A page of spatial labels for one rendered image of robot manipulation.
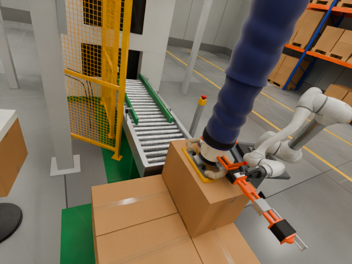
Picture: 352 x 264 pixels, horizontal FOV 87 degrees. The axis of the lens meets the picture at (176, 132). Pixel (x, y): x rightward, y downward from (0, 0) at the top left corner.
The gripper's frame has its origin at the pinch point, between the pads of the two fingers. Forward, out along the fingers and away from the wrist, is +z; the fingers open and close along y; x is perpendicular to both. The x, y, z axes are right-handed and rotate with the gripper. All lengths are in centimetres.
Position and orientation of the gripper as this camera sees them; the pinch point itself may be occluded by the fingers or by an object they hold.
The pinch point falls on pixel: (238, 177)
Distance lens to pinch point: 121.8
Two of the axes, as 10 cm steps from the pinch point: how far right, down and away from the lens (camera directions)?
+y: -2.2, 8.0, 5.5
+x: -4.0, -5.9, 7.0
